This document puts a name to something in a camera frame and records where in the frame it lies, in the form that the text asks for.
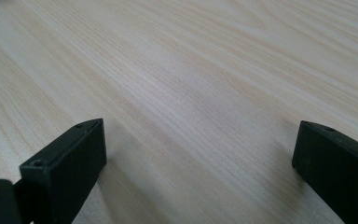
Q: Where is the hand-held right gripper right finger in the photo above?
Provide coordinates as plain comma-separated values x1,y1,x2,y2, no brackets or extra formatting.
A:
291,120,358,224

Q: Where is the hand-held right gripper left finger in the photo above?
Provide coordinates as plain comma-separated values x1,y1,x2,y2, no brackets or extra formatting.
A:
14,118,108,224

